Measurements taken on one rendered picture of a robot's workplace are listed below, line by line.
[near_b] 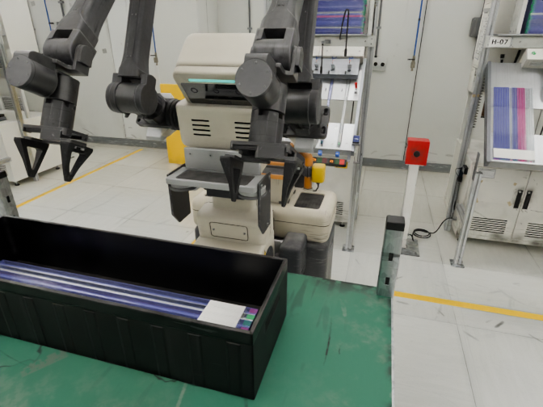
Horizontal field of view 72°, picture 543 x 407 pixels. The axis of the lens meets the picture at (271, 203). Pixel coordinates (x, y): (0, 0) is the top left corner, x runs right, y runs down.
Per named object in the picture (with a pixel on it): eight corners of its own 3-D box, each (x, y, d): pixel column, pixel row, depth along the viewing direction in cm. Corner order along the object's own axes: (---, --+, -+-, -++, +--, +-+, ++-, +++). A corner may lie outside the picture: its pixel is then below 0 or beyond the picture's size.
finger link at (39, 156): (36, 177, 71) (44, 128, 71) (6, 173, 73) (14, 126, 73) (64, 181, 78) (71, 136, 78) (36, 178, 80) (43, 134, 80)
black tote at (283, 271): (286, 314, 64) (288, 258, 59) (254, 400, 49) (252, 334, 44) (19, 262, 78) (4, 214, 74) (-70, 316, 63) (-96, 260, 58)
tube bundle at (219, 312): (258, 325, 60) (258, 308, 58) (243, 358, 53) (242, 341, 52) (8, 274, 72) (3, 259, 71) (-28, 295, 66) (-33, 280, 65)
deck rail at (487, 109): (486, 166, 221) (490, 161, 215) (483, 166, 221) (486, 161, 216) (488, 67, 243) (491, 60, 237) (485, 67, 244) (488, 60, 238)
